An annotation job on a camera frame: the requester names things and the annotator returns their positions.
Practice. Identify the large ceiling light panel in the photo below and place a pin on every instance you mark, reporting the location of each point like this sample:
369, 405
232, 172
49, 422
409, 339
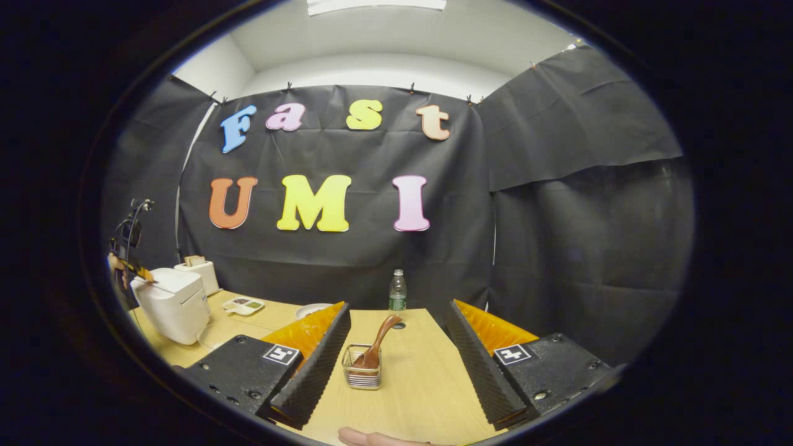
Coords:
375, 5

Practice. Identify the brown wooden spoon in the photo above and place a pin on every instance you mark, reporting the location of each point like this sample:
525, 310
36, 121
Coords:
375, 347

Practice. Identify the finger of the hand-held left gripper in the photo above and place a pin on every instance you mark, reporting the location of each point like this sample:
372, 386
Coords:
141, 272

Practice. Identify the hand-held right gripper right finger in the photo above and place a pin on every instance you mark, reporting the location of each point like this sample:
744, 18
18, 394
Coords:
480, 371

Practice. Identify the white rice cooker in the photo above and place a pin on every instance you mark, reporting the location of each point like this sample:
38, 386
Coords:
173, 306

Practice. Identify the green label water bottle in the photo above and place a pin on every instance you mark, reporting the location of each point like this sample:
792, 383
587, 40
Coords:
397, 294

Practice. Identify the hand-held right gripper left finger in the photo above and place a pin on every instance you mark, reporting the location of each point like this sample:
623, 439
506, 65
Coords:
313, 371

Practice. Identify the small white appliance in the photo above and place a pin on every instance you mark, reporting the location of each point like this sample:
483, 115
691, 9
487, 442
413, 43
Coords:
201, 275

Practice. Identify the small ceiling light panel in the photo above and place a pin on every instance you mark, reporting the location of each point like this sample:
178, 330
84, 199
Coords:
573, 46

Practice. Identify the black backdrop cloth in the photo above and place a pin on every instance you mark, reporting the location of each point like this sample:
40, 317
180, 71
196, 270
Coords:
557, 248

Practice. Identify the white divided sauce dish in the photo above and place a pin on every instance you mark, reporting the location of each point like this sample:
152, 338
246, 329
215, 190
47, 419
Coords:
243, 305

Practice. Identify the white round plate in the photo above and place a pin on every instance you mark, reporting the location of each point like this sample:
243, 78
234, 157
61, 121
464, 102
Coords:
310, 310

